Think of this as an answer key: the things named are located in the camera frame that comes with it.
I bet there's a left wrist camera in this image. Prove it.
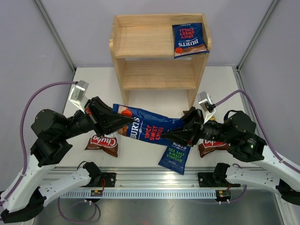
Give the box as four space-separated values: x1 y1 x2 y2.
68 80 89 112

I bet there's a small blue Burts chilli bag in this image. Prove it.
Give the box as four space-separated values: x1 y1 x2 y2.
112 104 183 146

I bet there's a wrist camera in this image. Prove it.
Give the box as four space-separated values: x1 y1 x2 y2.
197 91 216 123
68 80 89 112

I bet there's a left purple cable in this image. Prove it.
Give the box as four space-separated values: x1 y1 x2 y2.
0 81 78 207

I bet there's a wooden two-tier shelf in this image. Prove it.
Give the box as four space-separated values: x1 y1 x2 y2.
109 14 212 106

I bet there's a Burts sea salt vinegar bag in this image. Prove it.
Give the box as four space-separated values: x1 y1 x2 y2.
158 142 191 175

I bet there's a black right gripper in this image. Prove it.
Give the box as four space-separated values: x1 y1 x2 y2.
162 106 235 147

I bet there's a chuba cassava chips bag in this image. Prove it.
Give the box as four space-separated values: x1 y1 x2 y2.
198 140 230 158
84 133 119 158

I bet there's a white slotted cable duct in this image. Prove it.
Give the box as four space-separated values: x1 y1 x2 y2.
61 189 231 200

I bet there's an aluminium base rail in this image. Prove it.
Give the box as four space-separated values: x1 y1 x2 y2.
44 166 286 191

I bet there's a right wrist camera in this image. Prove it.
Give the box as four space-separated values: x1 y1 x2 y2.
197 91 216 123

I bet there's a purple cable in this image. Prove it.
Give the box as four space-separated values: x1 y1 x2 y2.
214 90 300 172
0 81 78 207

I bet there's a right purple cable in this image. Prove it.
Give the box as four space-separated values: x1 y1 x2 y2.
214 90 300 172

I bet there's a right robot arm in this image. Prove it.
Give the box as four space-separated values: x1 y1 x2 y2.
161 107 300 205

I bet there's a left Chuba cassava chips bag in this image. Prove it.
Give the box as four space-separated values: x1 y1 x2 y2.
84 133 119 158

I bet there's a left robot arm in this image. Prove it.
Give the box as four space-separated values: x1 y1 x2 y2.
0 97 134 224

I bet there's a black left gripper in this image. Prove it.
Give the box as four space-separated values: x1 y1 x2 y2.
60 95 135 140

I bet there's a right Chuba cassava chips bag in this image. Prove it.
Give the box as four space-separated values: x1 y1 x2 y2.
198 140 230 158

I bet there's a large blue Burts chilli bag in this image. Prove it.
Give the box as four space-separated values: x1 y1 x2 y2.
172 22 209 59

